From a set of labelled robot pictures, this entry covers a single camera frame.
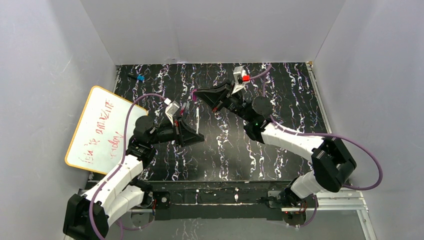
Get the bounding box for yellow framed whiteboard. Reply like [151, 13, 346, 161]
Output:
[64, 86, 148, 175]

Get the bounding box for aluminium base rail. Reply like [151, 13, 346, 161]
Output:
[66, 187, 377, 240]

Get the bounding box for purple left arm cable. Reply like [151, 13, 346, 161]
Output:
[88, 93, 171, 240]

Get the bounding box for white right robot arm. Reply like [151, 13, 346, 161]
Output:
[193, 82, 357, 206]

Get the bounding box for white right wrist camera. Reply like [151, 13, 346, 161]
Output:
[231, 65, 250, 95]

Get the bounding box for magenta pen cap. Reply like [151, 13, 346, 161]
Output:
[190, 89, 197, 102]

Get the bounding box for blue capped black marker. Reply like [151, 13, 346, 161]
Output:
[127, 73, 145, 82]

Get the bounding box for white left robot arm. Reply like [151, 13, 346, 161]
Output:
[63, 115, 205, 240]

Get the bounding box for black pen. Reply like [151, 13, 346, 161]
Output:
[184, 102, 190, 113]

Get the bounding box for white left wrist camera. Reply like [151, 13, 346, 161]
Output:
[164, 98, 181, 125]

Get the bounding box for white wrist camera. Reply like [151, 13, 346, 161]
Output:
[231, 65, 250, 95]
[164, 98, 181, 125]

